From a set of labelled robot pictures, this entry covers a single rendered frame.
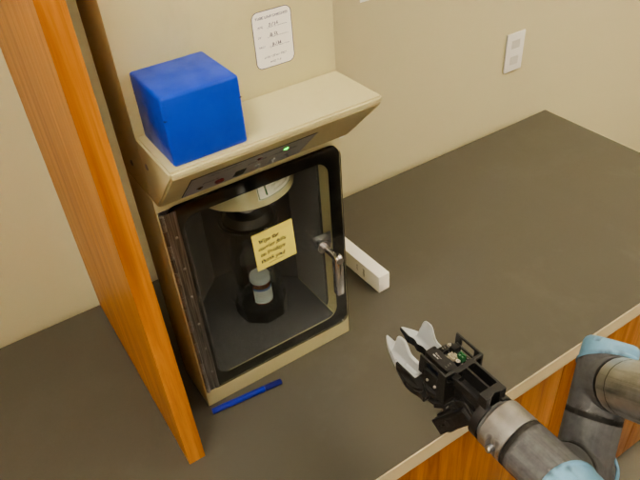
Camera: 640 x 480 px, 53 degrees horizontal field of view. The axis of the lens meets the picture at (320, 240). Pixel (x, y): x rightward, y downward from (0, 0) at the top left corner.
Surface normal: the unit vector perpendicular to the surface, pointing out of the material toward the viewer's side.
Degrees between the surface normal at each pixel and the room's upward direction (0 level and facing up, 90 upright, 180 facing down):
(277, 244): 90
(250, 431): 0
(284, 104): 0
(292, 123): 0
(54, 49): 90
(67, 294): 90
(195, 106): 90
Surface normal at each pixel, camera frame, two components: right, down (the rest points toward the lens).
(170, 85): -0.07, -0.78
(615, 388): -0.98, -0.19
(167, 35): 0.55, 0.49
